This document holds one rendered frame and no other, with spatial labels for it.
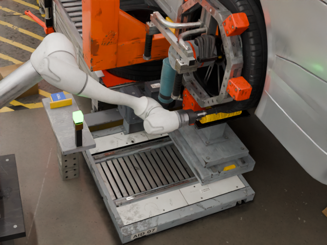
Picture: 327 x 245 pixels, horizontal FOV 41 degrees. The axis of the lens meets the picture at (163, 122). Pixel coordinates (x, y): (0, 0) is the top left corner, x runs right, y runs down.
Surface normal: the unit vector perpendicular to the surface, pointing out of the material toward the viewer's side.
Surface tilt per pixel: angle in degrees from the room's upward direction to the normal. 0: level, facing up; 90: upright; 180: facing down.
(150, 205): 0
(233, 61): 45
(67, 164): 90
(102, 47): 90
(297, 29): 90
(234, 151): 0
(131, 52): 90
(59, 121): 0
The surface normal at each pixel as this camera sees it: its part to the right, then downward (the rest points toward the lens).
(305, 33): -0.90, 0.21
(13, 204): 0.11, -0.74
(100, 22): 0.42, 0.64
